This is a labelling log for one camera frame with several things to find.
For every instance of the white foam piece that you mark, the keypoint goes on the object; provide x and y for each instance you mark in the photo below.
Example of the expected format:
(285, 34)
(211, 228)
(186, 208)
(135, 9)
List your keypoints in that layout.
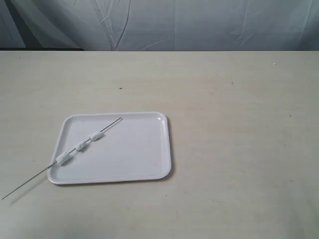
(81, 145)
(95, 136)
(64, 157)

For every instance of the thin metal skewer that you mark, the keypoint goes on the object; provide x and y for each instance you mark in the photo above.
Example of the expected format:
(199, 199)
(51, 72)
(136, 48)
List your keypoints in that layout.
(103, 130)

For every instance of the white rectangular plastic tray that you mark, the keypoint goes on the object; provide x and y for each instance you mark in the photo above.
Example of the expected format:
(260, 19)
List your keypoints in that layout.
(135, 149)

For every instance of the white backdrop cloth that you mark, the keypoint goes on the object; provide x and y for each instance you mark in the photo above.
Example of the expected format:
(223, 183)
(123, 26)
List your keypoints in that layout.
(160, 25)

